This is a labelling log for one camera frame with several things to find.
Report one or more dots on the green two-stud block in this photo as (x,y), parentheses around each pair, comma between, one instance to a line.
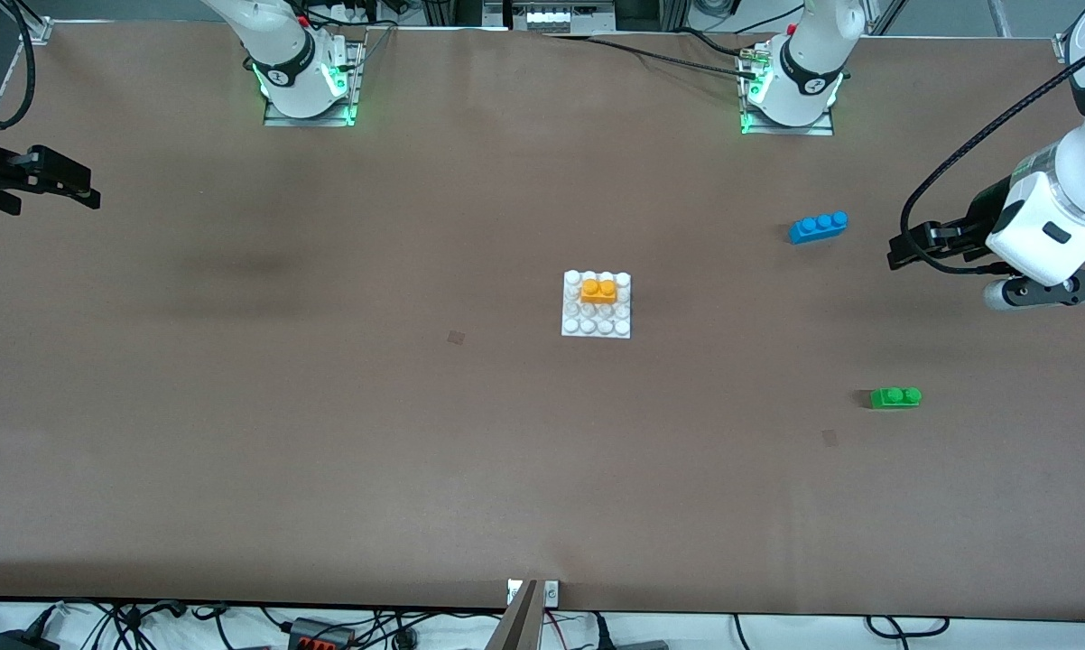
(894,398)

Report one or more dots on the aluminium corner profile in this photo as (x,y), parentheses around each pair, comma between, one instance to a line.
(37,30)
(1062,47)

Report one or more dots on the white studded base plate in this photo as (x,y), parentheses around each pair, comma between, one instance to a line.
(597,316)

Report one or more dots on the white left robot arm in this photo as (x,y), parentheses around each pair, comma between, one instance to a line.
(809,72)

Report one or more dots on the yellow two-stud block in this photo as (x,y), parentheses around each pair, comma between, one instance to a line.
(598,292)

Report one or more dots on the black orange power adapter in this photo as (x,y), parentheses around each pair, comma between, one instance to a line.
(321,635)

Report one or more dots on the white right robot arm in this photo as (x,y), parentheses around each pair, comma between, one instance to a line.
(281,63)

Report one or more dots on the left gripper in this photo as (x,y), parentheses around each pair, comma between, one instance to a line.
(983,219)

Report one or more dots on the white metal bracket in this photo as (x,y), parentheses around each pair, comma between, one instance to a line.
(551,593)

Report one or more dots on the black power brick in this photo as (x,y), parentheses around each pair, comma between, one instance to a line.
(19,641)

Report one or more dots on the white power strip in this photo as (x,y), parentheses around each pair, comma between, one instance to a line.
(551,16)

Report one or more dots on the grey brown post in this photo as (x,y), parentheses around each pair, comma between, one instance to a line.
(517,623)

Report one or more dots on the blue three-stud block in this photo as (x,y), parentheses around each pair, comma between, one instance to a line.
(818,229)

